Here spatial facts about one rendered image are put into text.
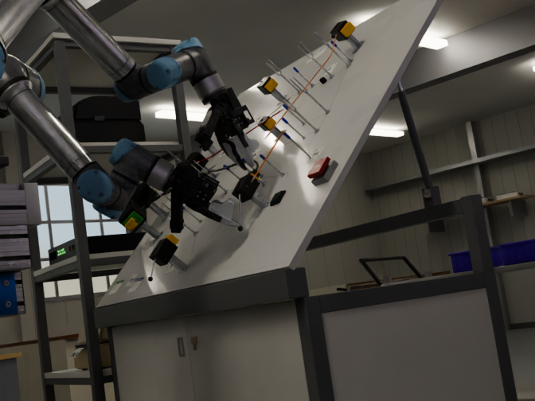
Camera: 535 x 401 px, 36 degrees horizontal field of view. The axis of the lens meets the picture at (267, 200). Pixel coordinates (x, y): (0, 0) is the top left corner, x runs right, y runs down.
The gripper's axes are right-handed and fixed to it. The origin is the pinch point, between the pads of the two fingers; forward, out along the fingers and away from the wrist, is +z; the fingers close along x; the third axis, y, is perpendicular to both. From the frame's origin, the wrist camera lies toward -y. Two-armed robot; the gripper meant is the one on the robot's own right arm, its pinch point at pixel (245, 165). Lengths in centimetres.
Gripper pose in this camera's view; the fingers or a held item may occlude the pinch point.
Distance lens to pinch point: 214.1
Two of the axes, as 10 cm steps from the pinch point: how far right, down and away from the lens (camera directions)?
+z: 4.8, 8.7, 0.5
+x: -5.7, 2.7, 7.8
